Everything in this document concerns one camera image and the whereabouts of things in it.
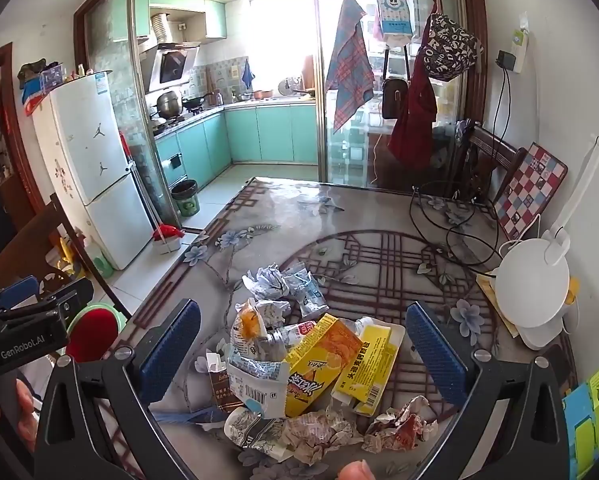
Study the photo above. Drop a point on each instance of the red bucket with green rim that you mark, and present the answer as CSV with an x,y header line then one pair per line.
x,y
93,331

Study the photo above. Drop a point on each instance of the brown Baisha cigarette pack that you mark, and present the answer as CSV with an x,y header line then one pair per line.
x,y
225,399

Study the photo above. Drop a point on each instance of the floral plastic tablecloth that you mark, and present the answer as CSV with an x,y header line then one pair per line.
x,y
373,254

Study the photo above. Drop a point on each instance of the silver foil wrapper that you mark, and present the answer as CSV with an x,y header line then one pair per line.
x,y
267,284

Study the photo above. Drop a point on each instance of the red white paper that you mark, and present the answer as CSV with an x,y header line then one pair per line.
x,y
400,430

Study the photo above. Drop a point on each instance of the white barcode wrapper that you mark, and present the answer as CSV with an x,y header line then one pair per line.
x,y
259,385

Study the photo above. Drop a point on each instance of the person's right hand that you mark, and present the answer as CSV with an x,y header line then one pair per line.
x,y
357,470

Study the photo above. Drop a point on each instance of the steel cooking pot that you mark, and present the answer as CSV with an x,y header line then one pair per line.
x,y
169,105

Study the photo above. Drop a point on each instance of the green detergent bottle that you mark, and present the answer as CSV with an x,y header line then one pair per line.
x,y
98,258

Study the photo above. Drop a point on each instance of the beige paper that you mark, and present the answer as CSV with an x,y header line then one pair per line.
x,y
313,435

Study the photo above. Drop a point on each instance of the orange yellow carton box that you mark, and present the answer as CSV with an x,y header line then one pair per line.
x,y
317,361

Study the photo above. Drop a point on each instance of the wall socket with charger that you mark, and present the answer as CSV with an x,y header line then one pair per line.
x,y
513,59

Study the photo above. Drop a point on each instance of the yellow medicine box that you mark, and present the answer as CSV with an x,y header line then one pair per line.
x,y
363,381

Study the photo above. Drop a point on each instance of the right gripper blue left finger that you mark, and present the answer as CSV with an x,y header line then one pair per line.
x,y
162,349

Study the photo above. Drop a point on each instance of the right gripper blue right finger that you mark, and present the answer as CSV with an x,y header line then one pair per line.
x,y
445,354

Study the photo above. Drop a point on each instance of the dark kitchen trash bin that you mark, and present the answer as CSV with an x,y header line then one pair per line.
x,y
184,195

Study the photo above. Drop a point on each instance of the black white patterned bag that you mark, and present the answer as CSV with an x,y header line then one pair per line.
x,y
449,50

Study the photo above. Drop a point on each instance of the plaid hanging cloth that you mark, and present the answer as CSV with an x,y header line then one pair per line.
x,y
350,73

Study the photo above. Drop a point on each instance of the blue plastic folder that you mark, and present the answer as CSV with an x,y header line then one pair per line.
x,y
581,410

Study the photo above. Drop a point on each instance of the dark wooden chair by wall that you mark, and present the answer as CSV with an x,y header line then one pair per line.
x,y
482,164

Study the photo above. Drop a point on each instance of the checkered game board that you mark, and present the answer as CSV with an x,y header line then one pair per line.
x,y
532,186

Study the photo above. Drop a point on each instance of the black shoulder bag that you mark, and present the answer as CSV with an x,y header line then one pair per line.
x,y
394,89

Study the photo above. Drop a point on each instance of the red mop with white bucket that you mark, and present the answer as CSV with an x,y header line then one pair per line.
x,y
166,239

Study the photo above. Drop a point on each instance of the blue white hanging package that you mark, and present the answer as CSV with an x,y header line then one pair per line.
x,y
395,22

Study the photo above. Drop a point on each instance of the red hanging apron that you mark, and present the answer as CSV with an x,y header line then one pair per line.
x,y
412,137

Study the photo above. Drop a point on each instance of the teal kitchen cabinets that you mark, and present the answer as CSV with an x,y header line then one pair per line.
x,y
201,146

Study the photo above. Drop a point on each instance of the orange snack bag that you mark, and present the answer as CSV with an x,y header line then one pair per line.
x,y
248,331

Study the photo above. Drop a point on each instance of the white desk lamp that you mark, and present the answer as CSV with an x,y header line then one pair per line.
x,y
532,281

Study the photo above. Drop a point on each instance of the patterned paper cup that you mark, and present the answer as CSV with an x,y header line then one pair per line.
x,y
246,428

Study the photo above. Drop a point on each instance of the white refrigerator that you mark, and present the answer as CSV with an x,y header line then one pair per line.
x,y
90,172

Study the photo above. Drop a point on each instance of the range hood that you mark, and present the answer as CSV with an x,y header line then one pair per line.
x,y
170,61

